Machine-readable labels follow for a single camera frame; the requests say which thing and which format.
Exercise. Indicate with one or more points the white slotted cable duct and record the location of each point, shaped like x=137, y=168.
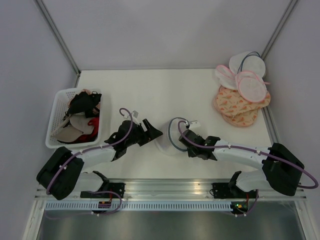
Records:
x=81, y=205

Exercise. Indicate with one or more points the pink trimmed mesh bag back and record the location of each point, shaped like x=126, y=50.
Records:
x=225, y=77

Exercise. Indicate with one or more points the right arm base black plate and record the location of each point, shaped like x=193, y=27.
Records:
x=220, y=190

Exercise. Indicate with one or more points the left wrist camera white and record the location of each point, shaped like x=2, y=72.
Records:
x=134, y=117

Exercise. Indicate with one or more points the white mesh laundry bag blue trim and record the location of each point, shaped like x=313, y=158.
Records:
x=169, y=143

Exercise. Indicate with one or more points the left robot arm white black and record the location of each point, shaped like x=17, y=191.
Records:
x=60, y=174

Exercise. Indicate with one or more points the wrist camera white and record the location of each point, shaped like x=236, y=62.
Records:
x=193, y=125
x=134, y=117

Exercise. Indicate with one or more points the floral orange laundry bag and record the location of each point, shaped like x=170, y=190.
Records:
x=230, y=103
x=245, y=119

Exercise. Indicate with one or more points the left arm base black plate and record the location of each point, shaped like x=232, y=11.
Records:
x=106, y=191

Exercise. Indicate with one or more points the beige bra in basket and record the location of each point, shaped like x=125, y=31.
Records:
x=68, y=134

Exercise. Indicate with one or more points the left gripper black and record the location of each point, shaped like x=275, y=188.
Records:
x=151, y=134

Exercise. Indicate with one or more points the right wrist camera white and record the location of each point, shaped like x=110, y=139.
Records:
x=193, y=125

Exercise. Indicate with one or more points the left aluminium frame post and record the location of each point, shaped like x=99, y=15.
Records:
x=57, y=35

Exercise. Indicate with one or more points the red bra in basket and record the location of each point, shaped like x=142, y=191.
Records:
x=93, y=123

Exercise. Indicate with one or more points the pink trimmed mesh bag front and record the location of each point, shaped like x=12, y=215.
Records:
x=251, y=86

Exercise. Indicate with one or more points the white mesh bag blue zipper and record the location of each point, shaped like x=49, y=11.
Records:
x=247, y=61

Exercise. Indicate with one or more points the floral orange laundry bag upper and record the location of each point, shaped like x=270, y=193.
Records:
x=230, y=103

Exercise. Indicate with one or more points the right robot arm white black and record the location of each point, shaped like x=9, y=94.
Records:
x=274, y=167

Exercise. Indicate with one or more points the right aluminium frame post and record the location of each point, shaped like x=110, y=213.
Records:
x=279, y=27

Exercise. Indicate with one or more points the black bra in basket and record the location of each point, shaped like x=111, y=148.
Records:
x=84, y=103

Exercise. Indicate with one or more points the aluminium rail front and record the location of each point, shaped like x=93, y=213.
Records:
x=167, y=190

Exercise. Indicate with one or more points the floral orange laundry bag lower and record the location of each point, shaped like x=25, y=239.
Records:
x=245, y=119

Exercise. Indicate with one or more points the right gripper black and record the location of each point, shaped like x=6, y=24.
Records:
x=190, y=153

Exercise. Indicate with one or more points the pink trimmed mesh bag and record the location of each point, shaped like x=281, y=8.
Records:
x=225, y=77
x=251, y=86

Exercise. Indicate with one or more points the aluminium frame post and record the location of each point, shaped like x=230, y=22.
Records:
x=279, y=27
x=57, y=35

